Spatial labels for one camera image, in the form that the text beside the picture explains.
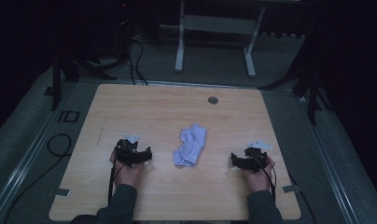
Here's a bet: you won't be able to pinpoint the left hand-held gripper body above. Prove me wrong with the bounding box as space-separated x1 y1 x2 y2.
114 133 147 168

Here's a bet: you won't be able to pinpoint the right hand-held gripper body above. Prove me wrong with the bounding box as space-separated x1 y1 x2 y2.
238 140 274 174

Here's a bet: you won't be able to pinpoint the white cloth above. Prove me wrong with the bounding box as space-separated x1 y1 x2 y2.
172 122 208 168

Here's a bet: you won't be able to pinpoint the person's left hand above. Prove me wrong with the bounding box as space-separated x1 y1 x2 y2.
109 150 145 189

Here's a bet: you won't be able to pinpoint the person's right hand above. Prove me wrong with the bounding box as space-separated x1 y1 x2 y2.
243 154 276 194

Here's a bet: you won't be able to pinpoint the grey tape piece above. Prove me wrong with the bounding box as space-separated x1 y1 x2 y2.
53 188 71 198
282 184 301 194

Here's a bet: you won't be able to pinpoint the black tripod stand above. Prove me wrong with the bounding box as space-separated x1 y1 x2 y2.
49 46 132 112
258 55 335 127

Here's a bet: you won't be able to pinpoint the white metal stand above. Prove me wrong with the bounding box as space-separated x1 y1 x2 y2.
174 0 268 78

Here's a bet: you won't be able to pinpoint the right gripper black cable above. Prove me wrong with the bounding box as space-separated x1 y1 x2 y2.
253 153 278 203

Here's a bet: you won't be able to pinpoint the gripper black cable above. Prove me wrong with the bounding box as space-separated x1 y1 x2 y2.
107 158 127 206
253 153 278 203

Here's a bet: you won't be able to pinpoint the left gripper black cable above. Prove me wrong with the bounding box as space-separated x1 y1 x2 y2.
107 158 127 206

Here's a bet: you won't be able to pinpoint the thin black floor cable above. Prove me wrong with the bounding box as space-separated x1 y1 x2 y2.
286 170 318 224

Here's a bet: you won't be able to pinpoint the black floor cable loop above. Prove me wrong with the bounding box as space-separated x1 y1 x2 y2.
1 133 74 224

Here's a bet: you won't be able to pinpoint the black cables on floor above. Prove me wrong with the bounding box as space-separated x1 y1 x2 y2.
126 36 149 86

